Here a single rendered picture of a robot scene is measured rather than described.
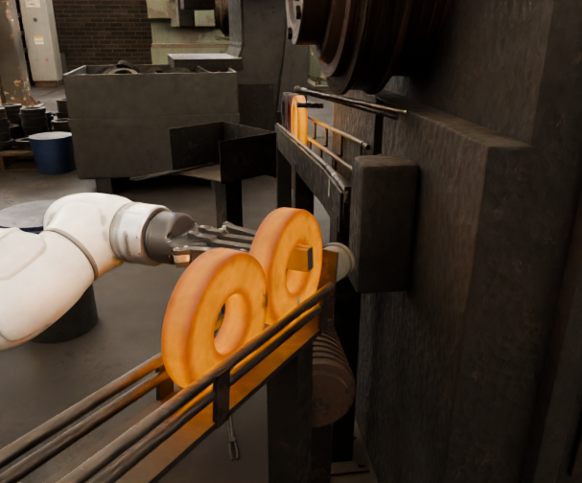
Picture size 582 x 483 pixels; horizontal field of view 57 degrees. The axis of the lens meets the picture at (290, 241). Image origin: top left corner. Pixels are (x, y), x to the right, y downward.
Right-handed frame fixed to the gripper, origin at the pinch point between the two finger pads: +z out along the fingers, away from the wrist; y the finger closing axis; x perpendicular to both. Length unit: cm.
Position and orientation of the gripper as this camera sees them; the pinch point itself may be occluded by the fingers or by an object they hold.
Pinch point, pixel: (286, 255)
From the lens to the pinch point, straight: 69.4
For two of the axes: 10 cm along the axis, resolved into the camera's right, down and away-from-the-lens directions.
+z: 8.9, 1.2, -4.5
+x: -0.4, -9.4, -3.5
